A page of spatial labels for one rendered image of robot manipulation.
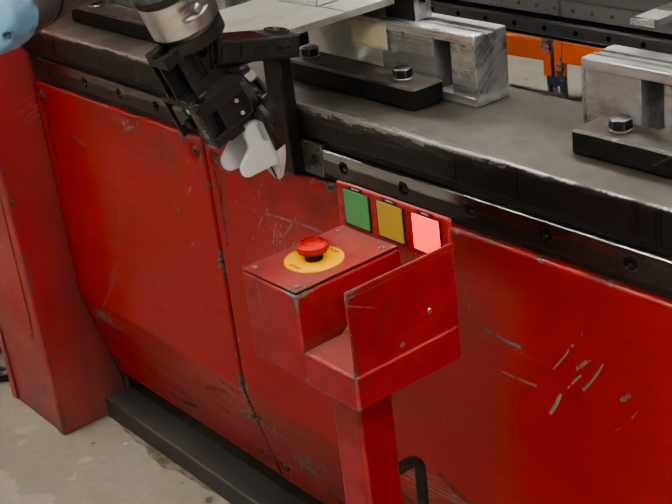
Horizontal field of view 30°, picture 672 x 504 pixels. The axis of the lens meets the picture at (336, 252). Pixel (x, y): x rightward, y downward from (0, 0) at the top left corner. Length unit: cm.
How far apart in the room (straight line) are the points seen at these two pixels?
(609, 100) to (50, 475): 155
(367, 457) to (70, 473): 119
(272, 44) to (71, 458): 149
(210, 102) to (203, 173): 72
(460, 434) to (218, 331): 60
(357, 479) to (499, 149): 44
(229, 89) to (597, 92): 44
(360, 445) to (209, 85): 48
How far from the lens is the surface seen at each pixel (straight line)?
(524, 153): 147
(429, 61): 168
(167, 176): 213
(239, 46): 132
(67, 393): 272
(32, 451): 274
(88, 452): 269
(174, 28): 128
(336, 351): 143
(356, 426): 152
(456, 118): 161
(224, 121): 132
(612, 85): 148
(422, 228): 144
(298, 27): 163
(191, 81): 131
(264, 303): 147
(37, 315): 263
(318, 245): 146
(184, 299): 223
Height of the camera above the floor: 140
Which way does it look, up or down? 25 degrees down
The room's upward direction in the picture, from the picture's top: 7 degrees counter-clockwise
